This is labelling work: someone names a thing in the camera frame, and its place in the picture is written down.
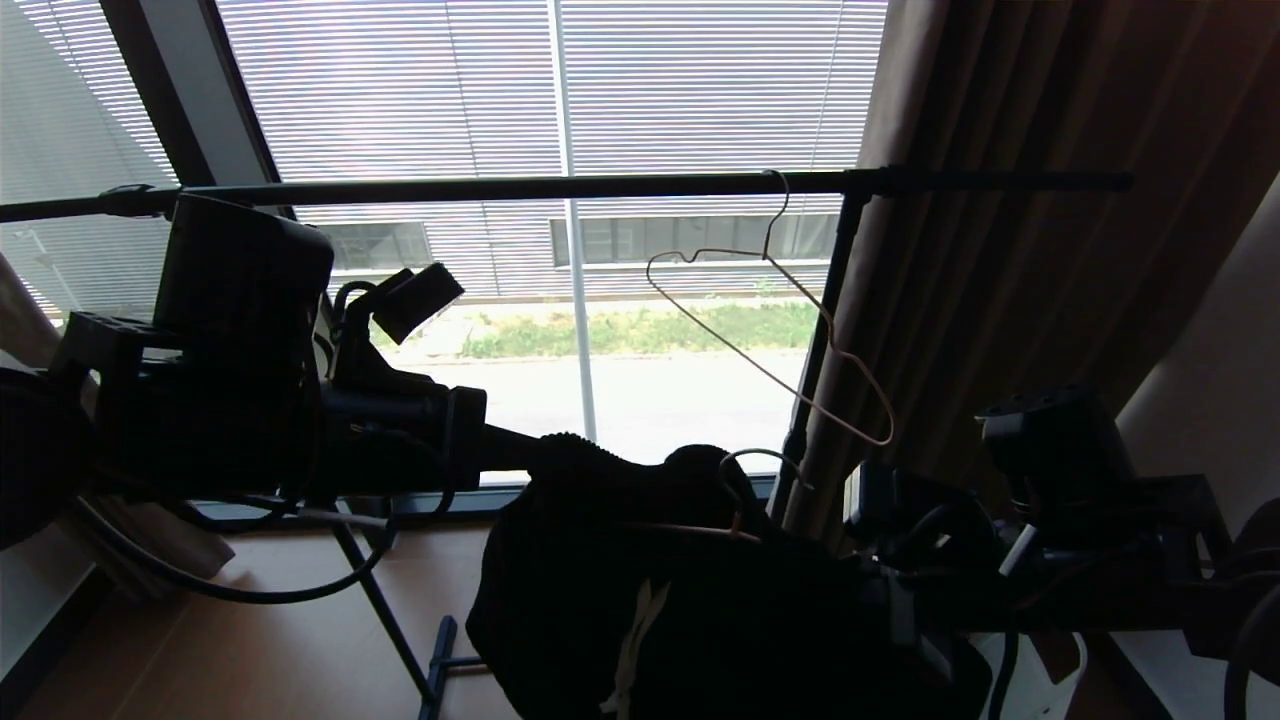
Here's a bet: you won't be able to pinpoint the black cable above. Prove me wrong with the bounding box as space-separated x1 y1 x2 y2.
78 488 403 607

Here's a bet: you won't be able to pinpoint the window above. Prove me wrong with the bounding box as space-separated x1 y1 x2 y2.
0 0 891 521

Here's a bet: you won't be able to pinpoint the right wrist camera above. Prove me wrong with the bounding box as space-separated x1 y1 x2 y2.
976 383 1139 526

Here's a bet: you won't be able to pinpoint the pink clothes hanger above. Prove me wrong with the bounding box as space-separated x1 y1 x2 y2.
618 446 813 549
645 170 896 449

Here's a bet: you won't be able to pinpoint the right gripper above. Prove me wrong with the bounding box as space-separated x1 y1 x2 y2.
843 458 1006 601

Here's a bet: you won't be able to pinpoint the brown curtain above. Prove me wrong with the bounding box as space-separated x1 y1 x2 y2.
780 0 1280 546
0 250 238 603

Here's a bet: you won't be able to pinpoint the black shorts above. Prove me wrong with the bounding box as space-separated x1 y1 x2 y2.
464 432 993 720

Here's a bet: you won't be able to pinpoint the black clothes rack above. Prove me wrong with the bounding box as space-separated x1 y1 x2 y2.
0 165 1136 720

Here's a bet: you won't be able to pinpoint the white laundry basket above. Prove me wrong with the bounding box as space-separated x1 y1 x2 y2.
965 628 1089 720

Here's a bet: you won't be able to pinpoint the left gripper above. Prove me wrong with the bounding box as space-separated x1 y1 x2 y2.
318 383 491 498

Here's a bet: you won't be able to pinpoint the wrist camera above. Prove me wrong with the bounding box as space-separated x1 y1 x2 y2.
976 383 1139 526
328 262 467 393

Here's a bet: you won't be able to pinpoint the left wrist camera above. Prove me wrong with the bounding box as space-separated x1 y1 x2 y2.
328 262 467 393

